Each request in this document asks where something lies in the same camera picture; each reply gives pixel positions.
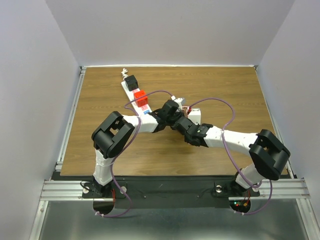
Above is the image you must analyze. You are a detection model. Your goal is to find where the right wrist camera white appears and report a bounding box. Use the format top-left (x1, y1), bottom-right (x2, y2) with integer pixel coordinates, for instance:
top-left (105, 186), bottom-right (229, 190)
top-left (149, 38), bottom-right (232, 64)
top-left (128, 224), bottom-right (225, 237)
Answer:
top-left (187, 108), bottom-right (201, 125)

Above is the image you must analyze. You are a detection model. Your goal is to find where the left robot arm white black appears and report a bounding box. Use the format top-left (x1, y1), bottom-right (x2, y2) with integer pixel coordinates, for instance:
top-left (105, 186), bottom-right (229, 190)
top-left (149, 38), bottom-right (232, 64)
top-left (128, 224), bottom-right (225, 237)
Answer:
top-left (91, 96), bottom-right (184, 197)

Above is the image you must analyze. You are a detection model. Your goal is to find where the pink power strip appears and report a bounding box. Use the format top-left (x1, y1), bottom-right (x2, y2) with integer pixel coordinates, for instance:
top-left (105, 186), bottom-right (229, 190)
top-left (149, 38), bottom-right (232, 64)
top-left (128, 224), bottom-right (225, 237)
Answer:
top-left (182, 106), bottom-right (190, 118)

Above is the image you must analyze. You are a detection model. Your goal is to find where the aluminium frame rail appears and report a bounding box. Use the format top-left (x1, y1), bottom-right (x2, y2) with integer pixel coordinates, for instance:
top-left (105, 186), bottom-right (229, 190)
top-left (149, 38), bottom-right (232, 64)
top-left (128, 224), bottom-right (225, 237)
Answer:
top-left (40, 178), bottom-right (311, 201)

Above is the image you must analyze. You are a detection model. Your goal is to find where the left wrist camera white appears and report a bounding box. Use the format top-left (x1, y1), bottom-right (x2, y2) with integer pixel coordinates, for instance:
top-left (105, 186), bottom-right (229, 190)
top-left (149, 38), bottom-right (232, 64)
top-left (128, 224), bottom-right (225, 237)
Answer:
top-left (174, 97), bottom-right (186, 108)

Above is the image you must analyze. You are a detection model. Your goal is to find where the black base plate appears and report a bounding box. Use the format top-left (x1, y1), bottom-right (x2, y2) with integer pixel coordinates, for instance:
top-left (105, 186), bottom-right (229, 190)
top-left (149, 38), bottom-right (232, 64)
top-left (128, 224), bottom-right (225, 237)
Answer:
top-left (81, 175), bottom-right (260, 209)

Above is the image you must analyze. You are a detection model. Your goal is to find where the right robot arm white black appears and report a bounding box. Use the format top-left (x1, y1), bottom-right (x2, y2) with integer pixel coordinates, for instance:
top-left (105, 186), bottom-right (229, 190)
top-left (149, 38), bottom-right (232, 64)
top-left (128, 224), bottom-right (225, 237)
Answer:
top-left (171, 116), bottom-right (291, 195)

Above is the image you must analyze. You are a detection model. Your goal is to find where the white multicolour power strip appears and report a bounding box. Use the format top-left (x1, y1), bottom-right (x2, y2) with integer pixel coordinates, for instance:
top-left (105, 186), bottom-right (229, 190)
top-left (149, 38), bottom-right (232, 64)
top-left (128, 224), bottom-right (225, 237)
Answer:
top-left (120, 80), bottom-right (153, 117)

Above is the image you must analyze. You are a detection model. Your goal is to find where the red cube socket plug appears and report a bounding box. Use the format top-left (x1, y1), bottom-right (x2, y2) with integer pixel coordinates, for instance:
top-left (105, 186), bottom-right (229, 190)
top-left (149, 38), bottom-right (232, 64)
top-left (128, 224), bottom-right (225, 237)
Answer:
top-left (133, 90), bottom-right (148, 108)

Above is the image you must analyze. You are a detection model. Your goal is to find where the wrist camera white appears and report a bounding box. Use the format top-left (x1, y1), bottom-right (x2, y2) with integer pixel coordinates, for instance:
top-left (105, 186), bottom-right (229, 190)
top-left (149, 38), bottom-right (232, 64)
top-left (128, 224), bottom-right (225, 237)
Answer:
top-left (187, 108), bottom-right (201, 125)
top-left (174, 97), bottom-right (186, 108)

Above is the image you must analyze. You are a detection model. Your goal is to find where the black cube socket plug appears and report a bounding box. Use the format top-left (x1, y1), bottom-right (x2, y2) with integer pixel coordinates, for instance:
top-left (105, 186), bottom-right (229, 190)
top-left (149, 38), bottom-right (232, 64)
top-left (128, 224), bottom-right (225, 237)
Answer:
top-left (124, 75), bottom-right (139, 92)

